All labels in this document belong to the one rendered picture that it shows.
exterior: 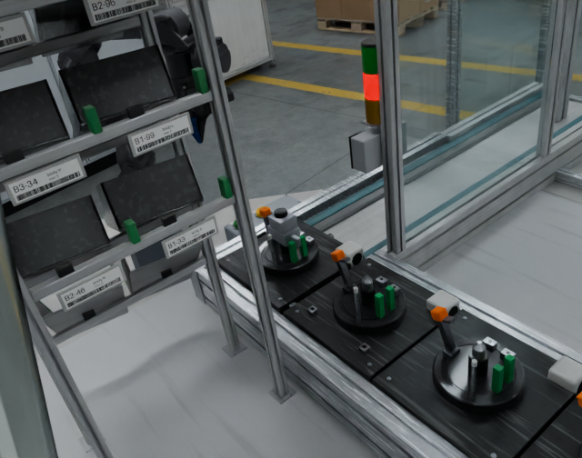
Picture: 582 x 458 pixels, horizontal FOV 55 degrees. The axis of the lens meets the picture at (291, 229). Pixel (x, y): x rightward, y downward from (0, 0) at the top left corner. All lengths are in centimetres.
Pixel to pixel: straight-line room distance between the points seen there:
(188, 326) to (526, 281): 77
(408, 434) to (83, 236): 56
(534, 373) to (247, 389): 52
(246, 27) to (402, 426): 511
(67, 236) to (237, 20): 498
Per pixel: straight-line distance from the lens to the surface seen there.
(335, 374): 100
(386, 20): 104
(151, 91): 78
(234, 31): 566
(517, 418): 94
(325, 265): 122
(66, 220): 80
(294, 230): 119
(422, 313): 109
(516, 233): 150
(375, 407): 95
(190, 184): 84
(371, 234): 140
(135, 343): 133
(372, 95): 110
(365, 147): 111
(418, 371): 99
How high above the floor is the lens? 170
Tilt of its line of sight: 33 degrees down
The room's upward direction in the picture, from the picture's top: 10 degrees counter-clockwise
